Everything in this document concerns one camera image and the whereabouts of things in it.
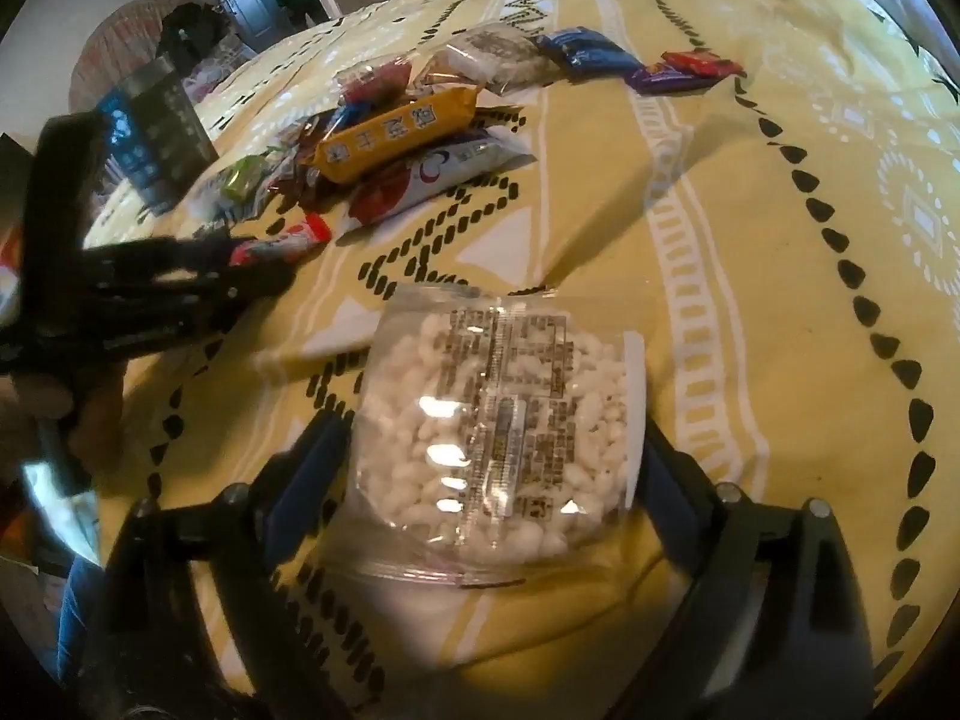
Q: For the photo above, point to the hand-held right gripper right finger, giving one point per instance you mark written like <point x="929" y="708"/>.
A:
<point x="667" y="487"/>

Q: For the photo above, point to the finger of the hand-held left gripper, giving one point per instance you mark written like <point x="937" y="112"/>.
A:
<point x="135" y="330"/>
<point x="187" y="266"/>

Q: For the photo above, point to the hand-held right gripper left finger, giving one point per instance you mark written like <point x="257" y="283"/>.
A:
<point x="311" y="495"/>

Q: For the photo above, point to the small red white packet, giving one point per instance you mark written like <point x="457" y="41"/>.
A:
<point x="307" y="231"/>

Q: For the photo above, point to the clear packet of white puffed snack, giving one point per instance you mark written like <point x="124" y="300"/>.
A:
<point x="480" y="435"/>

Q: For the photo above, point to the person's left hand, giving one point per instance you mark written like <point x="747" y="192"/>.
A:
<point x="52" y="401"/>

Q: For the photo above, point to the green wrapped candy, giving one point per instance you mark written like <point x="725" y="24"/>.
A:
<point x="240" y="178"/>

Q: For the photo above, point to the black printed box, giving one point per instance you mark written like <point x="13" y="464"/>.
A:
<point x="161" y="135"/>

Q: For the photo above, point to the brown snack packet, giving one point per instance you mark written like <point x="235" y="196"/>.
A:
<point x="300" y="165"/>

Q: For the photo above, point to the pink striped round cushion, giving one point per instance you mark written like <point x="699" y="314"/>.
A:
<point x="112" y="37"/>

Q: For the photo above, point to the dark cloth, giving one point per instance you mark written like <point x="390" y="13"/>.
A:
<point x="187" y="30"/>

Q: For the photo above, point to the orange snack packet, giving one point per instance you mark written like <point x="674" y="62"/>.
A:
<point x="390" y="135"/>

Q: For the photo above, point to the yellow patterned blanket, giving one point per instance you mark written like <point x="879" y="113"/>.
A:
<point x="750" y="240"/>

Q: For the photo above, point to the dark red candy wrapper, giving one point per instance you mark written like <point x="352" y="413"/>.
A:
<point x="379" y="79"/>

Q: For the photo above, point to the white and red snack packet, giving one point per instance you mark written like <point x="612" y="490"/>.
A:
<point x="450" y="169"/>

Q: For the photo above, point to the clear packet of puffed rice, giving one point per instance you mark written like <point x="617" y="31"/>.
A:
<point x="495" y="52"/>

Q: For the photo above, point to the purple snack packet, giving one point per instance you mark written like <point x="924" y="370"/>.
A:
<point x="660" y="76"/>

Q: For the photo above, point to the red snack bar packet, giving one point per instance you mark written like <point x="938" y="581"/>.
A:
<point x="705" y="64"/>

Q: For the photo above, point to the blue dark snack packet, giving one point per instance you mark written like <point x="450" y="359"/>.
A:
<point x="592" y="51"/>

